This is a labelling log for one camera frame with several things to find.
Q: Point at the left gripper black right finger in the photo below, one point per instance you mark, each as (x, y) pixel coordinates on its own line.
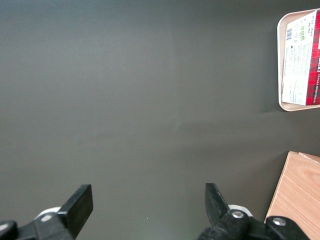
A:
(217, 212)

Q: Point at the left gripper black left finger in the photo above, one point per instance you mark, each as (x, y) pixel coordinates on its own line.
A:
(77, 207)

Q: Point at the red plaid biscuit box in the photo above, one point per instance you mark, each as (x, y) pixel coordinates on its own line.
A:
(300, 62)

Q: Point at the cream rectangular tray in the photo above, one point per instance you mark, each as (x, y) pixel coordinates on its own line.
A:
(280, 62)

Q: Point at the wooden two-drawer cabinet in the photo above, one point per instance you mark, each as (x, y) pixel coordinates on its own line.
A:
(295, 190)

